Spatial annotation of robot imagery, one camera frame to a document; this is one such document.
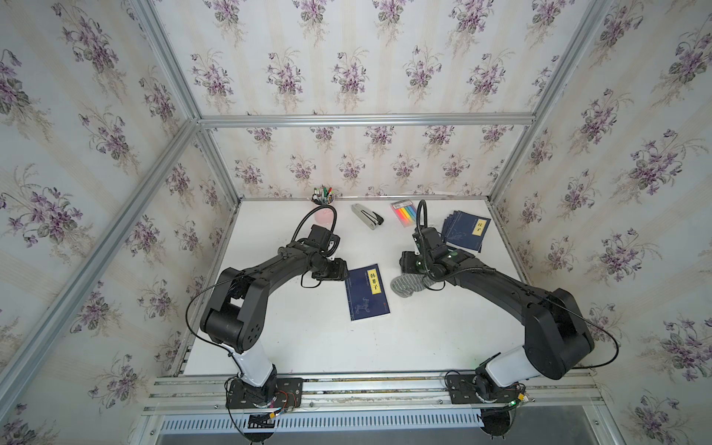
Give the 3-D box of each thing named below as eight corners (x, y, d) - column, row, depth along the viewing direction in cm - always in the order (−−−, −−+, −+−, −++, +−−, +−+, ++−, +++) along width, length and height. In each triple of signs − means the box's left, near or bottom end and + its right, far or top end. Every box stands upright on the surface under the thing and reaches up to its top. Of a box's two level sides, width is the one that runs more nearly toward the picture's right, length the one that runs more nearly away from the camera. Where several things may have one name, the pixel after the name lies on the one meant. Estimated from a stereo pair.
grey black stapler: (372, 230, 112) (372, 226, 110) (351, 209, 119) (351, 205, 117) (383, 223, 115) (384, 219, 113) (363, 203, 122) (363, 199, 120)
